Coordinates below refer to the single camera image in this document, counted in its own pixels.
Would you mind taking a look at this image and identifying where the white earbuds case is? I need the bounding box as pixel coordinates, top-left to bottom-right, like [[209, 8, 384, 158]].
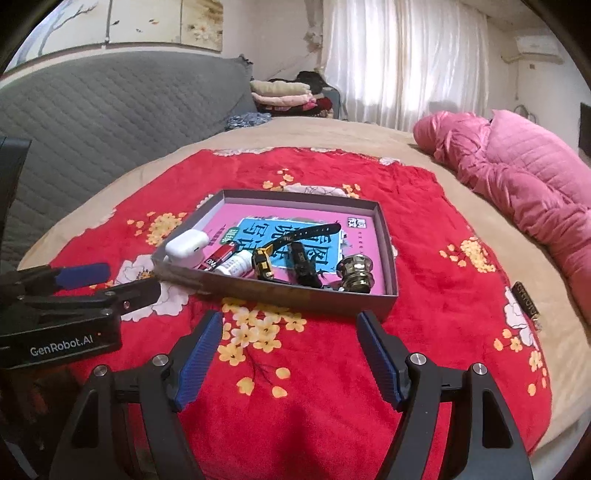
[[164, 229, 209, 269]]

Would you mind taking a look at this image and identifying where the white air conditioner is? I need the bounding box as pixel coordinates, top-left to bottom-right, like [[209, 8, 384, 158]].
[[515, 34, 561, 58]]

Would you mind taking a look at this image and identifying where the white curtain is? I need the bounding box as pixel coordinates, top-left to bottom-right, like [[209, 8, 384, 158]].
[[322, 1, 489, 131]]

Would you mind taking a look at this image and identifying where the floral wall painting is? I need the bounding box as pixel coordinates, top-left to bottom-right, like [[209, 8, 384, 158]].
[[7, 0, 223, 70]]

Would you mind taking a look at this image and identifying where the grey shallow cardboard box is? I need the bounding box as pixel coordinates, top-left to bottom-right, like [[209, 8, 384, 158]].
[[151, 189, 399, 320]]

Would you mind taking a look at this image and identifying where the black television screen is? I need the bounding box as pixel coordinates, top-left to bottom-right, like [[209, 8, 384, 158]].
[[578, 103, 591, 157]]

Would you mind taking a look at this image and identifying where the black rectangular lighter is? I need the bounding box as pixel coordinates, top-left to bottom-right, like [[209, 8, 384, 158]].
[[290, 242, 322, 289]]

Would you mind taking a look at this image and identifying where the grey quilted sofa cover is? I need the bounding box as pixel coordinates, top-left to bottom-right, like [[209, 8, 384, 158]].
[[1, 51, 256, 271]]

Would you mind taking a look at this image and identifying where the yellow black wristwatch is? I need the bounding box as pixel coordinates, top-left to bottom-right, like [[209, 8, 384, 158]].
[[252, 223, 342, 281]]

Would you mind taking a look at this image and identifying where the blue patterned cloth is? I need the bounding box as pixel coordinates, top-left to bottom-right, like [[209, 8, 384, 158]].
[[225, 112, 273, 131]]

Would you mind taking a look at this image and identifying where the pink quilted jacket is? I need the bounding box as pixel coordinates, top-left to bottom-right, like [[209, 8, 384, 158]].
[[413, 110, 590, 318]]

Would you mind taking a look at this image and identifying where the pink Chinese workbook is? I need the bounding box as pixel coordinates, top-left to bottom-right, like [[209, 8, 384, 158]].
[[195, 202, 387, 296]]

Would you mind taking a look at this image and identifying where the brass metal knob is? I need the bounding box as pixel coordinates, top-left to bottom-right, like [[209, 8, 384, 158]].
[[337, 254, 375, 294]]

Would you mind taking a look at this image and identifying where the blanket brand label tag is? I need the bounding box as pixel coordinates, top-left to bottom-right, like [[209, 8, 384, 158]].
[[511, 282, 542, 332]]

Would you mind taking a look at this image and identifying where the stack of folded clothes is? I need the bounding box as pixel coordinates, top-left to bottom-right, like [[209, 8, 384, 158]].
[[249, 71, 342, 119]]

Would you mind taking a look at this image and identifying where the white pill bottle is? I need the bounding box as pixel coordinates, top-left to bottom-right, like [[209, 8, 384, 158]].
[[214, 250, 252, 278]]

